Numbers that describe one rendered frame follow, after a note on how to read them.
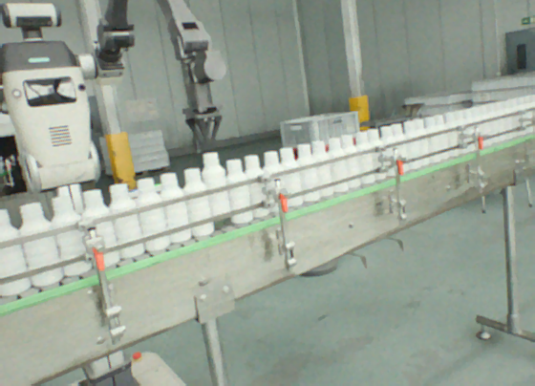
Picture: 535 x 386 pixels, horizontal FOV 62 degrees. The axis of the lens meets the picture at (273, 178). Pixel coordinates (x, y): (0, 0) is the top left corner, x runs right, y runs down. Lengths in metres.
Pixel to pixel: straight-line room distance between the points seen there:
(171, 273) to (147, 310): 0.09
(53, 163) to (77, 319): 0.69
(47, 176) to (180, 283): 0.69
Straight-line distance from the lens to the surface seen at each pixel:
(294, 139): 3.74
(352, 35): 11.49
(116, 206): 1.03
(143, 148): 10.69
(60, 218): 1.01
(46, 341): 1.03
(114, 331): 0.99
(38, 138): 1.58
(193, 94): 1.10
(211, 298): 1.12
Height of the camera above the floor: 1.30
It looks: 10 degrees down
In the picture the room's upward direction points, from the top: 8 degrees counter-clockwise
